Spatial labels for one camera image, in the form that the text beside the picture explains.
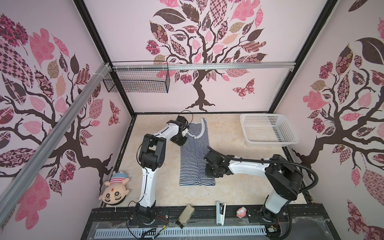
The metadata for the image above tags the blue white striped tank top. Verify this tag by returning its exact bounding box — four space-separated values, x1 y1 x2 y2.
179 118 216 187

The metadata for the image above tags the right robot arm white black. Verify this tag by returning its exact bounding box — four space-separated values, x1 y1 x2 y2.
204 148 303 222

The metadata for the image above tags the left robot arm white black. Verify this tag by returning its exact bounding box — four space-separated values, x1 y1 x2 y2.
135 116 188 223

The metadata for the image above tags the white stapler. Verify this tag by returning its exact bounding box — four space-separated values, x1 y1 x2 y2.
216 202 227 226

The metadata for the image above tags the pink white small toy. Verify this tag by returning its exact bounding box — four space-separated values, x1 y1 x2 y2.
236 207 247 219

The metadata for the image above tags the white plastic laundry basket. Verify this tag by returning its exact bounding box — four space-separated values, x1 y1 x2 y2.
240 114 300 147

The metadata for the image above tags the tan rectangular box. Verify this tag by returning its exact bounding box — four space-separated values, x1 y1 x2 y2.
176 204 195 229

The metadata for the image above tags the cartoon doll head toy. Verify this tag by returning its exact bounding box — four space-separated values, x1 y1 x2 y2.
99 172 130 206

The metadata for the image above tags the black left camera cable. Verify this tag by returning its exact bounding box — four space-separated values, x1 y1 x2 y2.
176 109 195 121

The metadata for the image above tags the black wire basket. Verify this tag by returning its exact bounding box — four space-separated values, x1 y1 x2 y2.
103 60 171 94

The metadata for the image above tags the white slotted cable duct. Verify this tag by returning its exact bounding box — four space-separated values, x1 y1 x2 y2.
93 226 267 240

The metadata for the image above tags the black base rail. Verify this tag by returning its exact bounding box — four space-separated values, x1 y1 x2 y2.
81 204 340 240

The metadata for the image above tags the aluminium rail back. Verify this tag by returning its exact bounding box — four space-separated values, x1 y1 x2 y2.
113 62 296 71

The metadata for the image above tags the aluminium rail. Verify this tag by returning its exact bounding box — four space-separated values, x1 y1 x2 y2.
1 63 111 224
113 62 296 71

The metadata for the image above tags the black corner frame post left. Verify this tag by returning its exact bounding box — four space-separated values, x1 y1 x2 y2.
73 0 136 118

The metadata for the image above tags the black corner frame post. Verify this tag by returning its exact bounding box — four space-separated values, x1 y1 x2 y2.
268 0 339 114
73 0 136 118

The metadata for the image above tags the aluminium rail left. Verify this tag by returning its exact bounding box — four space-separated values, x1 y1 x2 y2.
1 63 111 224

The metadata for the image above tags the black corner frame post right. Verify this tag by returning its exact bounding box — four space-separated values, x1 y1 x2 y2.
268 0 339 114

